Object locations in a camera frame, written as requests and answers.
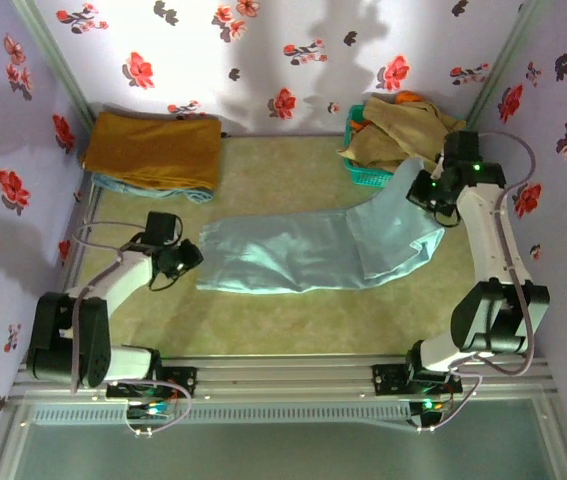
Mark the orange garment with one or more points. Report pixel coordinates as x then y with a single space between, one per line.
409 97

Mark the aluminium side rail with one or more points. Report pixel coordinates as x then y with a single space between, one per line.
88 210

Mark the teal plastic basket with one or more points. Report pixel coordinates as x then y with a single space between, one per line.
370 177

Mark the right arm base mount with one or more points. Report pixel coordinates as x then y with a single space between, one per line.
388 380

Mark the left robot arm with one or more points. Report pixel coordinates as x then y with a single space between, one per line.
123 280

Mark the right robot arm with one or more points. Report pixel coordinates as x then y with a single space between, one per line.
488 235

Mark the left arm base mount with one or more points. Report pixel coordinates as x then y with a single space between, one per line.
183 377

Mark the aluminium mounting rail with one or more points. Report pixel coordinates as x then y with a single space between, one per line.
283 375

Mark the khaki trousers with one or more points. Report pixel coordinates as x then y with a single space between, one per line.
388 135

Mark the aluminium corner post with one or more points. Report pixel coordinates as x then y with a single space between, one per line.
48 45
508 55

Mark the folded mustard trousers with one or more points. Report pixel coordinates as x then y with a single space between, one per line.
153 147

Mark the folded blue trousers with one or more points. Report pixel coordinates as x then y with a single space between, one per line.
113 184

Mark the light blue trousers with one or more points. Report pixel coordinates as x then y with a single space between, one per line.
288 250

